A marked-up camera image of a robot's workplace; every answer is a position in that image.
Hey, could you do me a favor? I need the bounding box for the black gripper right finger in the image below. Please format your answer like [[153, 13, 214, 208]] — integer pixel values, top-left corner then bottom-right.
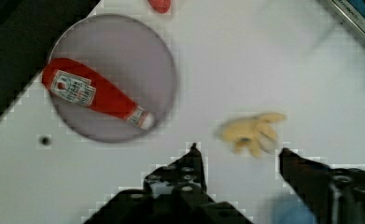
[[278, 147, 365, 224]]

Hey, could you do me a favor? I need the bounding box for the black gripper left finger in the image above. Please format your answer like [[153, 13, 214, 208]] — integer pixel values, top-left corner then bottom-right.
[[83, 144, 253, 224]]

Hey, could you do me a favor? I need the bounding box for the yellow plush banana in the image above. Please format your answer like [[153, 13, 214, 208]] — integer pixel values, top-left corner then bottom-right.
[[216, 112, 287, 158]]

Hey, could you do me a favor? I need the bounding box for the grey round plate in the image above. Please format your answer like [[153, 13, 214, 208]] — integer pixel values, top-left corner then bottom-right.
[[49, 14, 177, 143]]

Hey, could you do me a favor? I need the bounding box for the red ketchup bottle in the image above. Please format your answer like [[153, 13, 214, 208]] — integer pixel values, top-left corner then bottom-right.
[[41, 58, 155, 130]]

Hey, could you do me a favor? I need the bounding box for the red toy fruit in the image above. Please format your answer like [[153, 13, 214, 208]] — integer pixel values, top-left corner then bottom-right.
[[147, 0, 171, 14]]

